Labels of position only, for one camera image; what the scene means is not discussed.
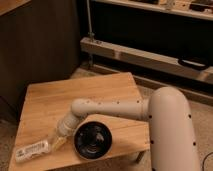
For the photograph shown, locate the black ceramic bowl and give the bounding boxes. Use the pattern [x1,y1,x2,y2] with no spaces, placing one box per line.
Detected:
[74,121,112,160]

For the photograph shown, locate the grey wooden beam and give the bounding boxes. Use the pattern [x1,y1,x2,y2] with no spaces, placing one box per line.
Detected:
[80,37,213,84]

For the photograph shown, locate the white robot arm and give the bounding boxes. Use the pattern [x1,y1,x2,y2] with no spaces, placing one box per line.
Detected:
[51,87,201,171]

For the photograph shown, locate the metal pole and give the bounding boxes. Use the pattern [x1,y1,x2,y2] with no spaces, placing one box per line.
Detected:
[86,0,94,42]

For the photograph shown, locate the black handle on beam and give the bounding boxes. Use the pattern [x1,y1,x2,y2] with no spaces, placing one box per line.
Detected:
[178,59,210,71]

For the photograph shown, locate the wooden table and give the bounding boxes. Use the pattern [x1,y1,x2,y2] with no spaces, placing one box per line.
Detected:
[8,73,150,171]

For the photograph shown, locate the wooden shelf with items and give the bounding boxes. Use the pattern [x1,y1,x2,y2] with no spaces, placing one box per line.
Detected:
[93,0,213,21]

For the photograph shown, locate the clear plastic labelled bottle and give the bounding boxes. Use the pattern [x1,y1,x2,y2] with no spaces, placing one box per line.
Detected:
[15,140,51,163]

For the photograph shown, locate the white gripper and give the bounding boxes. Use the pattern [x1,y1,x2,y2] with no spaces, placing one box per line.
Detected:
[47,116,78,150]

